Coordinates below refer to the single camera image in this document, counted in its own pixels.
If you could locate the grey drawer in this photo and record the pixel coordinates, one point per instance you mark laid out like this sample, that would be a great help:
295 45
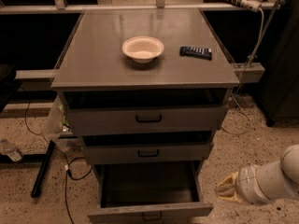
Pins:
146 147
143 111
148 192

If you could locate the white paper bowl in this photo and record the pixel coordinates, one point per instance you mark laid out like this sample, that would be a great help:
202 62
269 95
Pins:
142 49

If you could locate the grey top drawer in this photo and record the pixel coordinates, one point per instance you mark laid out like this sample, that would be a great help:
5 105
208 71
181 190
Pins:
143 111

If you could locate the black metal table leg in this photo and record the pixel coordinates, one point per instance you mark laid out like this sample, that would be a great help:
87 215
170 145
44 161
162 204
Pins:
36 191

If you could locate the clear plastic bottle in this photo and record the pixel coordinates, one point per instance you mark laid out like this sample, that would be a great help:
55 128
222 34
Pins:
10 150

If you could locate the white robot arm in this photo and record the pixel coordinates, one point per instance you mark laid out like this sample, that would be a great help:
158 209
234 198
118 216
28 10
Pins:
263 184

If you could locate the dark blue snack packet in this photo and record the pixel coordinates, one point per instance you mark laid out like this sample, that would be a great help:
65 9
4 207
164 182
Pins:
196 52

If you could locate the grey middle drawer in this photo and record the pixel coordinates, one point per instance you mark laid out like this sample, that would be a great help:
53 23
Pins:
146 147

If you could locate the grey bottom drawer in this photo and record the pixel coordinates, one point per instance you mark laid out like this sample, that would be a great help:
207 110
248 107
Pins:
148 192

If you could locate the grey drawer cabinet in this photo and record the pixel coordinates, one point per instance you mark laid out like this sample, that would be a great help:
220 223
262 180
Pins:
94 60

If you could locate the clear plastic bag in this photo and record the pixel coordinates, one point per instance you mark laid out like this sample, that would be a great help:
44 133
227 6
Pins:
56 128

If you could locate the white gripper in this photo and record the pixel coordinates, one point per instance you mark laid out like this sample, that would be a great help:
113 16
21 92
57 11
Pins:
248 184

